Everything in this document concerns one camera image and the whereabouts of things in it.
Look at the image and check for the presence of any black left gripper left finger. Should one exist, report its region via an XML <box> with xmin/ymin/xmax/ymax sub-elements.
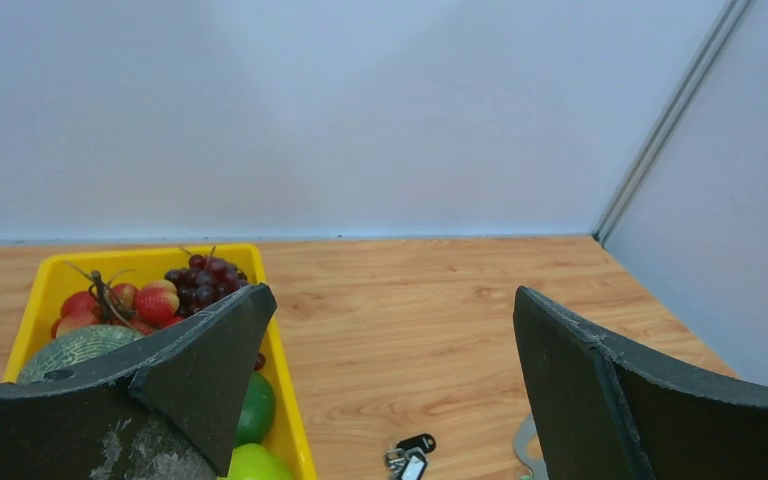
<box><xmin>0</xmin><ymin>283</ymin><xmax>277</xmax><ymax>479</ymax></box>

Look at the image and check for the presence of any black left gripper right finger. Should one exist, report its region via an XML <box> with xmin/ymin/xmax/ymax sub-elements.
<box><xmin>513</xmin><ymin>287</ymin><xmax>768</xmax><ymax>479</ymax></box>

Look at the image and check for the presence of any black key tag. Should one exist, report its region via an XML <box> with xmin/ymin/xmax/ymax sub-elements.
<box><xmin>384</xmin><ymin>433</ymin><xmax>437</xmax><ymax>480</ymax></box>

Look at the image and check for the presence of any dark green lime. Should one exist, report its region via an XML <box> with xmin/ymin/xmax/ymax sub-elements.
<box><xmin>235</xmin><ymin>372</ymin><xmax>276</xmax><ymax>447</ymax></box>

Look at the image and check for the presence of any light green pear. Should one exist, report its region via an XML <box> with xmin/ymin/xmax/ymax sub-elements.
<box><xmin>225</xmin><ymin>443</ymin><xmax>295</xmax><ymax>480</ymax></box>

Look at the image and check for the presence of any red peach cluster with stem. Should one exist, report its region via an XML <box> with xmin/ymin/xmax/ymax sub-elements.
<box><xmin>50</xmin><ymin>264</ymin><xmax>186</xmax><ymax>339</ymax></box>

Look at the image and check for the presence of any green netted melon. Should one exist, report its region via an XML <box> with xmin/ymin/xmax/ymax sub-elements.
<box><xmin>15</xmin><ymin>325</ymin><xmax>144</xmax><ymax>384</ymax></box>

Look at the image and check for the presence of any dark red grape bunch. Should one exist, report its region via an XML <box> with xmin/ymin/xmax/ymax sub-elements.
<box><xmin>163</xmin><ymin>245</ymin><xmax>249</xmax><ymax>318</ymax></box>

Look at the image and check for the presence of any yellow plastic tray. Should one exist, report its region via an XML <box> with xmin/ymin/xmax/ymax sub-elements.
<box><xmin>3</xmin><ymin>245</ymin><xmax>317</xmax><ymax>479</ymax></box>

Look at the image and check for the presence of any aluminium frame post right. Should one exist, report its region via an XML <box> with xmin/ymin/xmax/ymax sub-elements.
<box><xmin>591</xmin><ymin>0</ymin><xmax>755</xmax><ymax>248</ymax></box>

